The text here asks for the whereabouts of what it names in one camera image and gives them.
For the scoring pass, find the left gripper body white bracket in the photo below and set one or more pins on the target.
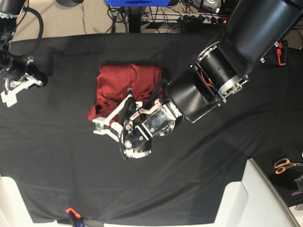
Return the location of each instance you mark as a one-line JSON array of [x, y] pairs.
[[112, 109]]

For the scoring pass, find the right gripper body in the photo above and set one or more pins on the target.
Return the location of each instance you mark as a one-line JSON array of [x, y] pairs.
[[16, 78]]

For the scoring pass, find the red long-sleeve T-shirt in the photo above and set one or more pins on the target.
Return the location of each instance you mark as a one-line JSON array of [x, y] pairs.
[[113, 82]]

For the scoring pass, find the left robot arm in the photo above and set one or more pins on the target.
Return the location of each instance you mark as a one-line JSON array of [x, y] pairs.
[[220, 70]]

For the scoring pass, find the black table cloth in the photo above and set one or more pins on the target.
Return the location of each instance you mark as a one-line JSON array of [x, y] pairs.
[[47, 145]]

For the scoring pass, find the orange blue clamp bottom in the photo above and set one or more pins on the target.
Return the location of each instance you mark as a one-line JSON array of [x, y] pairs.
[[75, 218]]

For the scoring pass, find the blue plastic bin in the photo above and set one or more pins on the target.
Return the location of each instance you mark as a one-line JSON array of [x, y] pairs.
[[137, 3]]

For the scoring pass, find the white power strip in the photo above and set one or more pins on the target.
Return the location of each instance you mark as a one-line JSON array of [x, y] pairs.
[[167, 17]]

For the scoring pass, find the orange black clamp right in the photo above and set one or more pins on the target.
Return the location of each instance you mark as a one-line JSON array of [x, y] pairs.
[[282, 52]]

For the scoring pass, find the black camera stand post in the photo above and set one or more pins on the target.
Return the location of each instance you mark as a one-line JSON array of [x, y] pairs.
[[134, 18]]

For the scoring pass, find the white left table frame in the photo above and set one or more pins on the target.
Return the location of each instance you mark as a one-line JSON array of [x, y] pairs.
[[13, 212]]

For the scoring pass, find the white table frame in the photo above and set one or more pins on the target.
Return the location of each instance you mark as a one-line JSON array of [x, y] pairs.
[[253, 202], [13, 212]]

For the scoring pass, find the white right table frame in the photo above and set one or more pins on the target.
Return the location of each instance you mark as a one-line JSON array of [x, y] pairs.
[[253, 202]]

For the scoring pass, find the yellow-handled scissors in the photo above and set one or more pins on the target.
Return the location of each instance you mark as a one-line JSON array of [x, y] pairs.
[[284, 164]]

